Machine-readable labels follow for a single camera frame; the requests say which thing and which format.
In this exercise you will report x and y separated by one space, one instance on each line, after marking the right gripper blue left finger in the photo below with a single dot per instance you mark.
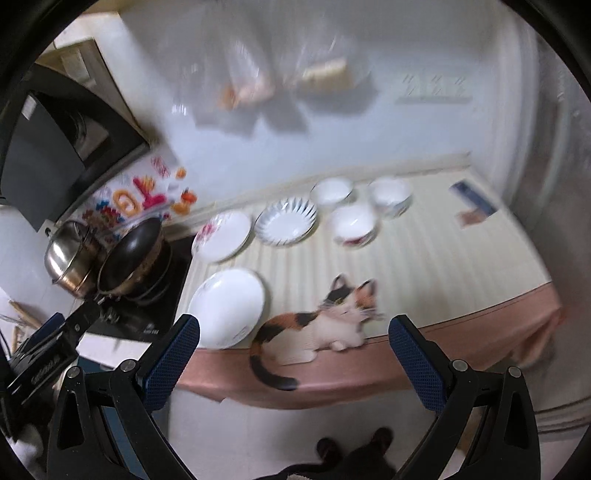
164 361

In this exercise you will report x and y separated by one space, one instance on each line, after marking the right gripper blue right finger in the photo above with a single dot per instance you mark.
427 367

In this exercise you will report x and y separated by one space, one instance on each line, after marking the white plate grey swirl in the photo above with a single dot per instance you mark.
227 306

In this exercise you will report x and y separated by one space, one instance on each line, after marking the white plate pink flowers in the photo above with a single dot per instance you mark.
221 236

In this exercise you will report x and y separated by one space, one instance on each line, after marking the white bowl red flowers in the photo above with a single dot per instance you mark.
353 225

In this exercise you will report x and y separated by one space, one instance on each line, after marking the white bowl blue pattern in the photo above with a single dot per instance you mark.
390 196

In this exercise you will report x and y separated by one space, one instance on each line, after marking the white plate blue stripes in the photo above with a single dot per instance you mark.
286 222

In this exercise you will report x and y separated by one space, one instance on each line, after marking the white bowl dark rim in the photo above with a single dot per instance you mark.
332 192

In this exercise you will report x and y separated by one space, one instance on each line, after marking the black gas stove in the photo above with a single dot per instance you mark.
149 311

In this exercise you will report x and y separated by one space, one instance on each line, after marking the black frying pan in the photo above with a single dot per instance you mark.
109 287

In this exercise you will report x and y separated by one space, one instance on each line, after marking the steel pot with lid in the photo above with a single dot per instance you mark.
73 258

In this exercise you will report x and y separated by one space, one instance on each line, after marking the blue card on table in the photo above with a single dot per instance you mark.
474 197

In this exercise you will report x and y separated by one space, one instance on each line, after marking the black range hood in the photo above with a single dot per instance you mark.
59 143

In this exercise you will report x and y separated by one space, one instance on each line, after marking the clear hanging plastic bag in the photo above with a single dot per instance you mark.
228 67

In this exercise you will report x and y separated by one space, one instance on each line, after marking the colourful wall sticker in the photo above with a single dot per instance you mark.
157 185

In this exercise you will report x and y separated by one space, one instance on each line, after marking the white wall power outlet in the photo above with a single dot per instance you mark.
431 87

